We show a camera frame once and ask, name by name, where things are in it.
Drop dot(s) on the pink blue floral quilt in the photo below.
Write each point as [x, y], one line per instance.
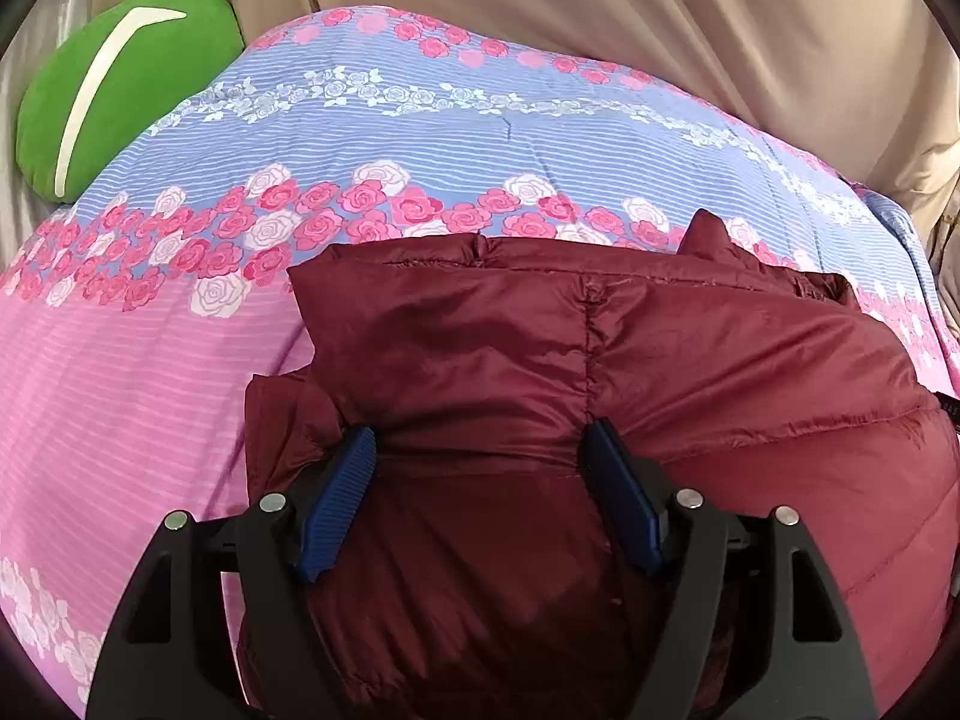
[375, 135]

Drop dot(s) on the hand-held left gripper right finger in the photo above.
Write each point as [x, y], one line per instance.
[626, 502]

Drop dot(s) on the maroon down jacket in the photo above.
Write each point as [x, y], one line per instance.
[487, 360]

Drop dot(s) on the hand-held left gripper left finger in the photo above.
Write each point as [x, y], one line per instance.
[337, 510]

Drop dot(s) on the beige cloth backdrop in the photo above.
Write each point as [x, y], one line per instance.
[600, 15]

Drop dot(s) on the green plush pillow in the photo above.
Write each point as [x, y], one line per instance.
[112, 90]

